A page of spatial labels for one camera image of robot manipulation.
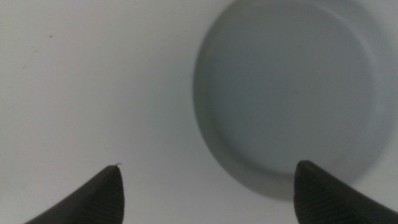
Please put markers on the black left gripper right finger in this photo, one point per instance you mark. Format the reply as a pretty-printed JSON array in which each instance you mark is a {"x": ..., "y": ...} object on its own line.
[{"x": 320, "y": 199}]

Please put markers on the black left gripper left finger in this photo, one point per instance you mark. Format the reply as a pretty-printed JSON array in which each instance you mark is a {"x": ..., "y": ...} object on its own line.
[{"x": 99, "y": 199}]

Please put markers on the grey-blue shallow bowl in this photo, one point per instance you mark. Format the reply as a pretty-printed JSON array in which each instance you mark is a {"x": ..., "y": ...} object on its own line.
[{"x": 286, "y": 87}]

